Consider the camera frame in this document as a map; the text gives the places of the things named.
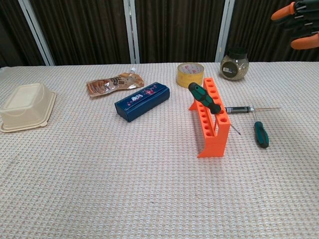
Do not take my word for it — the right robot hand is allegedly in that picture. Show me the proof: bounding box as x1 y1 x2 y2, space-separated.
271 0 319 50

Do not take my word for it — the short green black screwdriver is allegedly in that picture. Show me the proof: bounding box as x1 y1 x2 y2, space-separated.
253 111 270 149

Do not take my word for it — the long green black screwdriver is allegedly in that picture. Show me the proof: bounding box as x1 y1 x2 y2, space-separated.
188 82 242 136

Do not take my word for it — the black metal precision screwdriver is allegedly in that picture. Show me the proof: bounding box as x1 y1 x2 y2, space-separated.
225 106 281 115

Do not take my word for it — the orange screwdriver holder block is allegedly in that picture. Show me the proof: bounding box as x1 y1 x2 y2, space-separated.
188 77 233 159

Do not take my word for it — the dark pleated partition panel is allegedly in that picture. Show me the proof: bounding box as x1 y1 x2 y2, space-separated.
0 0 45 67
229 0 319 62
29 0 132 66
136 0 226 63

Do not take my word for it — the glass jar black lid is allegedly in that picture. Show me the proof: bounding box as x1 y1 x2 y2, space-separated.
220 47 250 82

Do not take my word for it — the yellow tape roll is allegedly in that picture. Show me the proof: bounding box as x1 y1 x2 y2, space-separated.
176 63 205 88

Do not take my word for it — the blue printed pencil case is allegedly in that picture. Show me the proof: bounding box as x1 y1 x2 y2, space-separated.
114 81 171 122

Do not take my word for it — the orange drink pouch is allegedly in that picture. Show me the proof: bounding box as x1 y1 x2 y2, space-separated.
86 66 145 98

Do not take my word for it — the beige woven tablecloth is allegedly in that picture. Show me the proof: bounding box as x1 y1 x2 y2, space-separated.
0 61 319 239

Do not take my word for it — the beige lidded food container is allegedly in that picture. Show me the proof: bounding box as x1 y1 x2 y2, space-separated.
0 83 57 132

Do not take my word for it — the silver partition post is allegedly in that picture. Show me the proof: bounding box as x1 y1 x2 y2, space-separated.
18 0 55 66
124 0 140 64
215 0 236 63

